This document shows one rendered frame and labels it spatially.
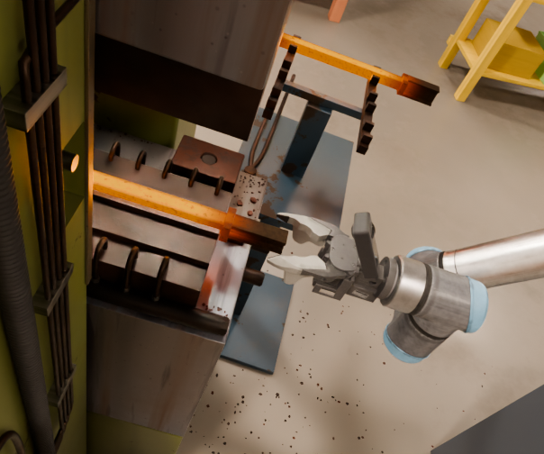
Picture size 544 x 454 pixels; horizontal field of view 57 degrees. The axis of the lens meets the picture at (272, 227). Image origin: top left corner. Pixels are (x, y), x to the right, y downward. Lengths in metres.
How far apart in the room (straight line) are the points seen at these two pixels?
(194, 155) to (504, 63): 3.01
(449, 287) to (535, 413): 0.75
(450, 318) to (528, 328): 1.67
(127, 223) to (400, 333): 0.52
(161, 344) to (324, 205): 0.61
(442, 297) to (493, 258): 0.17
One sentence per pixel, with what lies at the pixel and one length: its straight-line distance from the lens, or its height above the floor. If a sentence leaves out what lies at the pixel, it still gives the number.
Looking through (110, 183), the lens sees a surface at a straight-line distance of 0.82.
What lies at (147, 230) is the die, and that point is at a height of 0.99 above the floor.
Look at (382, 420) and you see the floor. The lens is 1.92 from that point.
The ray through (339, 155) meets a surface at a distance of 1.44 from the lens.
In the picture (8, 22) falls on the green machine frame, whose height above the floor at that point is 1.43.
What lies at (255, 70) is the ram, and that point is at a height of 1.38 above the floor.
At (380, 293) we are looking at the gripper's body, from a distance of 0.84.
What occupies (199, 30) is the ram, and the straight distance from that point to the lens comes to 0.41.
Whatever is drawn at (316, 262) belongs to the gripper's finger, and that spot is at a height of 1.01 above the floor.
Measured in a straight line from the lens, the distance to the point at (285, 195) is 1.25.
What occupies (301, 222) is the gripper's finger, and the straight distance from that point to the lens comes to 0.83.
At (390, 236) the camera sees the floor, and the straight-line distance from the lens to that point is 2.42.
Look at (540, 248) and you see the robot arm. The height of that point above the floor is 1.07.
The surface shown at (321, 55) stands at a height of 1.01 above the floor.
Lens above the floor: 1.60
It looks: 47 degrees down
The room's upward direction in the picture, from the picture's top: 24 degrees clockwise
